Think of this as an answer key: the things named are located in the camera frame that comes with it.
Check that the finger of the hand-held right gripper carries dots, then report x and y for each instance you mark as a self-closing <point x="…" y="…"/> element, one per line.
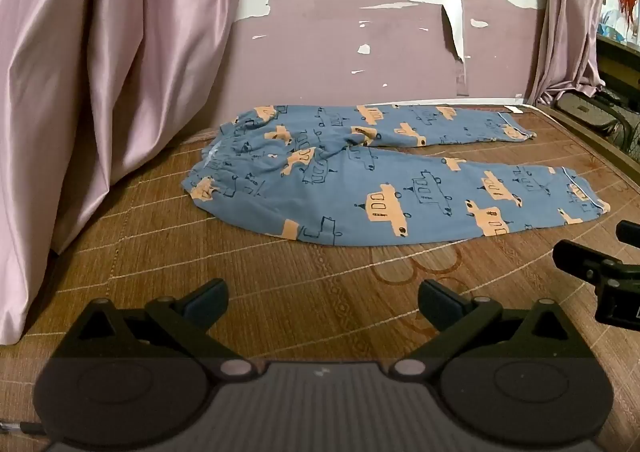
<point x="580" y="259"/>
<point x="629" y="232"/>

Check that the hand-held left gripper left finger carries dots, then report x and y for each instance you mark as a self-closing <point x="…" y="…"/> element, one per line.
<point x="209" y="303"/>

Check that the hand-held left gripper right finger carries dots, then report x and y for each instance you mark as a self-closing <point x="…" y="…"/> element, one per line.
<point x="439" y="305"/>

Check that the blue car print pants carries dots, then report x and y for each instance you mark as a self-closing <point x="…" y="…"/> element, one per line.
<point x="350" y="182"/>

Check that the grey handbag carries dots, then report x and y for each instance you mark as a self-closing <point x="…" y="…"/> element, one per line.
<point x="582" y="110"/>

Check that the white mat label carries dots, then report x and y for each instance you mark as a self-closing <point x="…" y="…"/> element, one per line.
<point x="512" y="108"/>

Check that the dark wooden side table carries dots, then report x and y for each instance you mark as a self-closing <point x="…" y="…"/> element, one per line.
<point x="620" y="50"/>

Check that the narrow pink satin curtain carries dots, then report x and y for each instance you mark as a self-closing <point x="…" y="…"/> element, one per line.
<point x="570" y="22"/>

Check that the wide pink satin curtain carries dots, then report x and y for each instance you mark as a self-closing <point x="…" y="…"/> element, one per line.
<point x="100" y="82"/>

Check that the wooden bed frame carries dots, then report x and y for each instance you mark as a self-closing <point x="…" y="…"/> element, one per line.
<point x="590" y="142"/>

